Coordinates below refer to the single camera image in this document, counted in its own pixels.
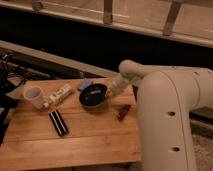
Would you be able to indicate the metal bracket right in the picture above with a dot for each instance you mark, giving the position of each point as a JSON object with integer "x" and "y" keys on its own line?
{"x": 172, "y": 16}

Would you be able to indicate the black white striped box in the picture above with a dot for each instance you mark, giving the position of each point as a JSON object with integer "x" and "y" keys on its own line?
{"x": 58, "y": 123}

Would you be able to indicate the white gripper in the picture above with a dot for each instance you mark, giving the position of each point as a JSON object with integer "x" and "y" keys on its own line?
{"x": 117, "y": 86}

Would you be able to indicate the metal bracket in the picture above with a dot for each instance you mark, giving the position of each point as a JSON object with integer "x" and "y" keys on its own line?
{"x": 172, "y": 16}
{"x": 107, "y": 12}

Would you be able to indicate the dark ceramic bowl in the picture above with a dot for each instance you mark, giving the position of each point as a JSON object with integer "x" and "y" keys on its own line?
{"x": 93, "y": 95}

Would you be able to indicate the white printed tube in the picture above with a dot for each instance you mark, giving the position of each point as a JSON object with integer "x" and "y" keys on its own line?
{"x": 58, "y": 96}

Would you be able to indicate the blue sponge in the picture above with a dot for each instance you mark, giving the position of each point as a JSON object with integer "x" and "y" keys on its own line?
{"x": 84, "y": 84}

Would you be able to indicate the small red brown object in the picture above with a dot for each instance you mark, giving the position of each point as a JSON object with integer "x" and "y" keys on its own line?
{"x": 123, "y": 112}

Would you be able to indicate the translucent plastic cup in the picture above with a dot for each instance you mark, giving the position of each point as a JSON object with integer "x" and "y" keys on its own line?
{"x": 35, "y": 96}

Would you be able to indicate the metal bracket left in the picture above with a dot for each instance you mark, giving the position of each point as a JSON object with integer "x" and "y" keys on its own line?
{"x": 107, "y": 12}

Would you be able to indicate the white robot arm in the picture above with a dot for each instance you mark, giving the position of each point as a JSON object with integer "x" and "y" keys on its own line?
{"x": 165, "y": 97}

